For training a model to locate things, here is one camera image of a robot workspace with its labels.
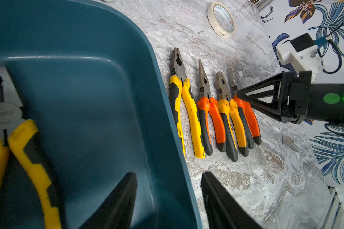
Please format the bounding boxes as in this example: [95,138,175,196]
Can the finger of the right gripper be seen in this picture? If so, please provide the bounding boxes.
[237,73,284,121]

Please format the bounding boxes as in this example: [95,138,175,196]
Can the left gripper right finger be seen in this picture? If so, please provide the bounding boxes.
[201,171,261,229]

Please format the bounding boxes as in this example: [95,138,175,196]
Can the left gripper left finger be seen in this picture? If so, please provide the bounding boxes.
[81,172,138,229]

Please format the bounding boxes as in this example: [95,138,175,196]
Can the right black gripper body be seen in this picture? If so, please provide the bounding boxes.
[281,72,344,125]

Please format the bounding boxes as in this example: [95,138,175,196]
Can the yellow black large pliers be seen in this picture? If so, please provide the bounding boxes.
[216,72,248,162]

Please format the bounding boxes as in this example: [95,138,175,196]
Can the orange black needle pliers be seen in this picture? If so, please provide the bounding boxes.
[197,59,226,156]

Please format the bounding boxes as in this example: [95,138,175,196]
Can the yellow black combination pliers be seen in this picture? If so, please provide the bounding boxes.
[169,47,206,159]

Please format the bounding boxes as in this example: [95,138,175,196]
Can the yellow black pliers small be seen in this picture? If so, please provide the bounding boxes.
[0,65,65,229]

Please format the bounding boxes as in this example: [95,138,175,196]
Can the teal plastic storage bin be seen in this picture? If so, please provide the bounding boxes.
[0,1,202,229]

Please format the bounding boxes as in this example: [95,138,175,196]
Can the masking tape roll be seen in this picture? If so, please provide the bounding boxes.
[207,2,236,40]

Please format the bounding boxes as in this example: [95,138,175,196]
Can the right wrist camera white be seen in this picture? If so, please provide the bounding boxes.
[277,33,325,84]

